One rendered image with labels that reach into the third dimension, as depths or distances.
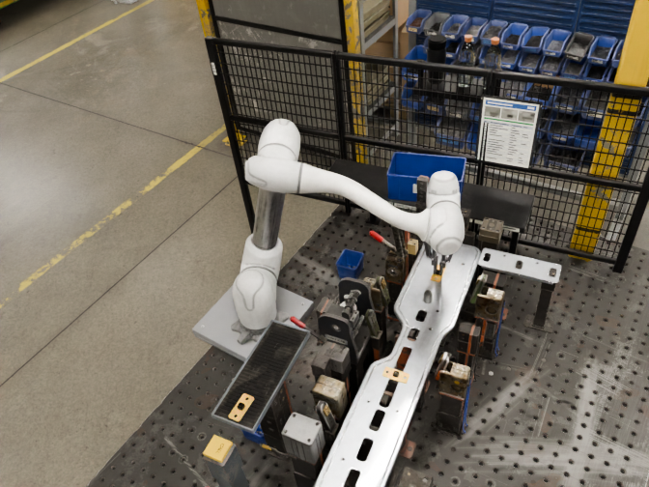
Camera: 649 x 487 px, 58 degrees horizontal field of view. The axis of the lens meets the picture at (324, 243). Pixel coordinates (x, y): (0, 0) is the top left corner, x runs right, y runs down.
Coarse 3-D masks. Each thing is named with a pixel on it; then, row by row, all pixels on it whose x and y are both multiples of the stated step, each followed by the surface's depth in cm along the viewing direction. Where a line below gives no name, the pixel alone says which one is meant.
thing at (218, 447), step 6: (216, 438) 161; (222, 438) 161; (210, 444) 160; (216, 444) 160; (222, 444) 159; (228, 444) 159; (210, 450) 158; (216, 450) 158; (222, 450) 158; (228, 450) 159; (210, 456) 157; (216, 456) 157; (222, 456) 157
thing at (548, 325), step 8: (552, 272) 216; (544, 288) 218; (552, 288) 216; (544, 296) 221; (544, 304) 224; (536, 312) 228; (544, 312) 227; (528, 320) 236; (536, 320) 231; (544, 320) 230; (536, 328) 233; (544, 328) 232; (552, 328) 232
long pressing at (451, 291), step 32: (416, 288) 215; (448, 288) 214; (448, 320) 203; (416, 352) 195; (384, 384) 187; (416, 384) 186; (352, 416) 180; (384, 416) 179; (352, 448) 172; (384, 448) 171; (320, 480) 166; (384, 480) 165
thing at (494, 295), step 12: (492, 288) 206; (480, 300) 205; (492, 300) 203; (504, 300) 207; (480, 312) 210; (492, 312) 208; (480, 324) 215; (492, 324) 213; (480, 336) 219; (492, 336) 217; (480, 348) 223; (492, 348) 220; (492, 360) 224
